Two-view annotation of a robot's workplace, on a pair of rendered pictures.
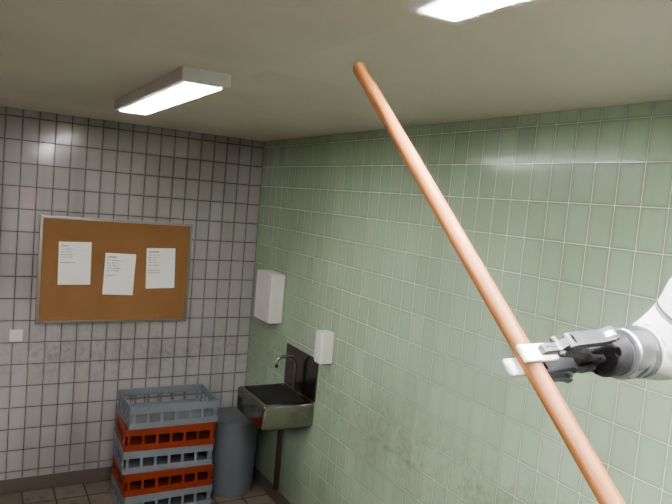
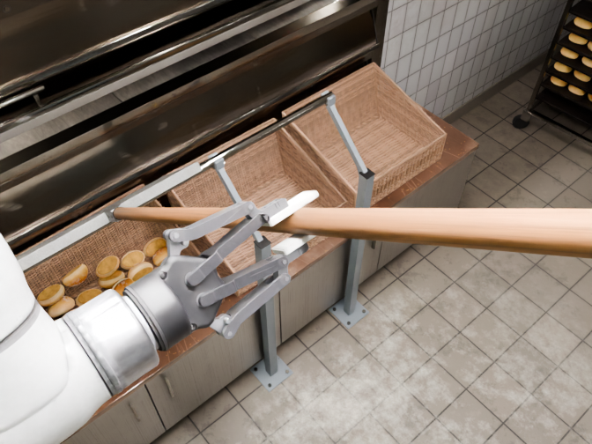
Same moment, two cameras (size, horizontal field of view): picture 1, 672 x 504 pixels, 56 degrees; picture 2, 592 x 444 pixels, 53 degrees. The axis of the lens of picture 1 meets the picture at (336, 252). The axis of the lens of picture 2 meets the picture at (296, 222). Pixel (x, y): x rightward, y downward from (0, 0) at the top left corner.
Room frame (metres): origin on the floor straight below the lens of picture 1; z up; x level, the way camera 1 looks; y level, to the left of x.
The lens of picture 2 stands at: (1.37, -0.39, 2.48)
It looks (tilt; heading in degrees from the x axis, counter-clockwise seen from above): 50 degrees down; 169
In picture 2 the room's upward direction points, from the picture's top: straight up
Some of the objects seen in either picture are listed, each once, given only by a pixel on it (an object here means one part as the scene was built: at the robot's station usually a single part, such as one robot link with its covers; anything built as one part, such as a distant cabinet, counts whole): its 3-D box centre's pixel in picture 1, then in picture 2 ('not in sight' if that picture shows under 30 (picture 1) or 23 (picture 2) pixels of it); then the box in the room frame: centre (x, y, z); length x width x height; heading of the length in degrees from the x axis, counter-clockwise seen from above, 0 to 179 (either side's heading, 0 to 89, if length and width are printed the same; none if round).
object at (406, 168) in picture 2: not in sight; (364, 136); (-0.49, 0.26, 0.72); 0.56 x 0.49 x 0.28; 120
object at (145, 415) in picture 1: (168, 405); not in sight; (4.26, 1.07, 0.68); 0.60 x 0.40 x 0.15; 120
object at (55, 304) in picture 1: (117, 271); not in sight; (4.46, 1.54, 1.55); 1.04 x 0.02 x 0.74; 120
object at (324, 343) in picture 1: (324, 346); not in sight; (3.84, 0.02, 1.28); 0.09 x 0.09 x 0.20; 30
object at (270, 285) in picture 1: (269, 295); not in sight; (4.58, 0.46, 1.45); 0.28 x 0.11 x 0.36; 30
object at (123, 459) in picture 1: (162, 447); not in sight; (4.25, 1.08, 0.38); 0.60 x 0.40 x 0.15; 118
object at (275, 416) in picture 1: (273, 421); not in sight; (4.08, 0.32, 0.69); 0.46 x 0.36 x 0.94; 30
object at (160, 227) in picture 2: not in sight; (120, 282); (0.10, -0.79, 0.72); 0.56 x 0.49 x 0.28; 121
